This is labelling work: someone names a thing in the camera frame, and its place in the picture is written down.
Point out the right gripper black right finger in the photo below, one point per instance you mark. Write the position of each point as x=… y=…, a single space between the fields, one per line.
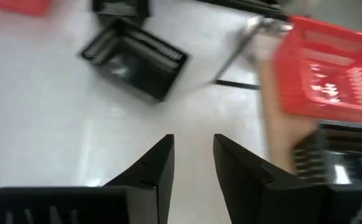
x=249 y=193

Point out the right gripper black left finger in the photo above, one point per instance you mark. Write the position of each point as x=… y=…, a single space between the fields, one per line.
x=159 y=168

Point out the black slotted plastic basket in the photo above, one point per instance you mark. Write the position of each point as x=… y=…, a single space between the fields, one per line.
x=137 y=68
x=355 y=146

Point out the red slotted plastic basket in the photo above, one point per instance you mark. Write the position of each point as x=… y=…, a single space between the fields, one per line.
x=22 y=6
x=293 y=87

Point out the white shade silver table lamp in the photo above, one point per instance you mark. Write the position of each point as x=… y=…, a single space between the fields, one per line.
x=262 y=25

